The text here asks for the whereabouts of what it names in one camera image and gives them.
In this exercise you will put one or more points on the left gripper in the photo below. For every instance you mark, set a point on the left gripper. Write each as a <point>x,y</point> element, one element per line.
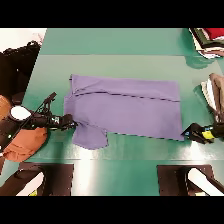
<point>66,121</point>

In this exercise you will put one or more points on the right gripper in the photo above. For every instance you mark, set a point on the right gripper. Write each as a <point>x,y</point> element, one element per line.
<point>199,132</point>

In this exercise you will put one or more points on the purple T-shirt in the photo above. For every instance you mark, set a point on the purple T-shirt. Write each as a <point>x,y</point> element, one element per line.
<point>126,106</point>

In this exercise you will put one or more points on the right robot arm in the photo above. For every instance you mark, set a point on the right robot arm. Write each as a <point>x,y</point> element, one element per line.
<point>203,181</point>

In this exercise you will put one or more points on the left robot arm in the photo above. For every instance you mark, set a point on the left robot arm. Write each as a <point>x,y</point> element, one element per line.
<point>18,125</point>

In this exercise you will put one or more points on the white garment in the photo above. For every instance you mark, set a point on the white garment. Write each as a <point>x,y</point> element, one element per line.
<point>207,95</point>

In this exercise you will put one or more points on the brown garment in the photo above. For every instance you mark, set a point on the brown garment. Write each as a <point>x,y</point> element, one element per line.
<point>218,91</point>

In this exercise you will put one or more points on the orange garment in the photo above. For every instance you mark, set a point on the orange garment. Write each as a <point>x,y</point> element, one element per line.
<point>25,141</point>

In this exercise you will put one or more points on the tan garment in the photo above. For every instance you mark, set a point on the tan garment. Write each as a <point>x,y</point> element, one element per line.
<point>4,106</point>

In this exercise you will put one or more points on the stack of folded clothes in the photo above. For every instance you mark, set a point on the stack of folded clothes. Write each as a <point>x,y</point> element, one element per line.
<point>211,51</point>

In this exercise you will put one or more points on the dark green garment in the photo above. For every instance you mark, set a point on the dark green garment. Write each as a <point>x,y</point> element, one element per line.
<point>204,39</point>

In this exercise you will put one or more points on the red garment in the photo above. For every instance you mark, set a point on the red garment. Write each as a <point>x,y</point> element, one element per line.
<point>215,32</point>

